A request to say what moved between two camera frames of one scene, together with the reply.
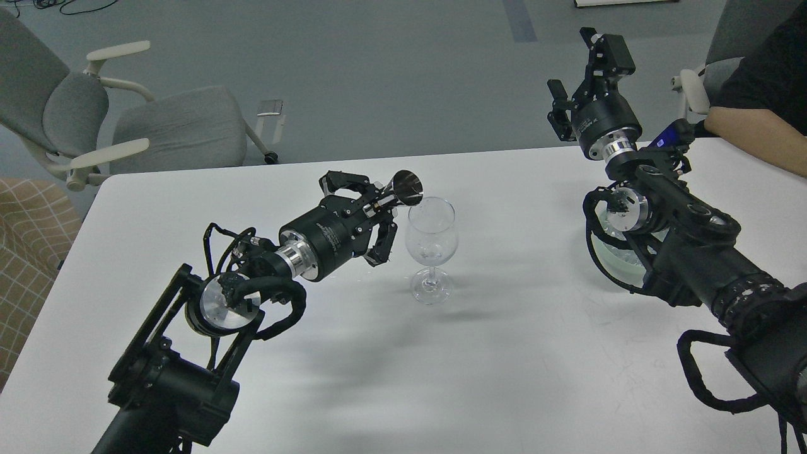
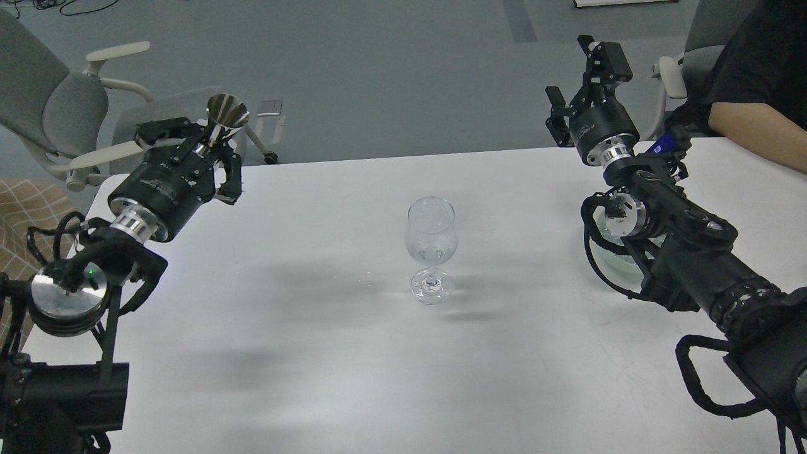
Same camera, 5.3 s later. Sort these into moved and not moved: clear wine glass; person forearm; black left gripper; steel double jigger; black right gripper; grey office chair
Moved: black left gripper; steel double jigger
Not moved: black right gripper; clear wine glass; person forearm; grey office chair
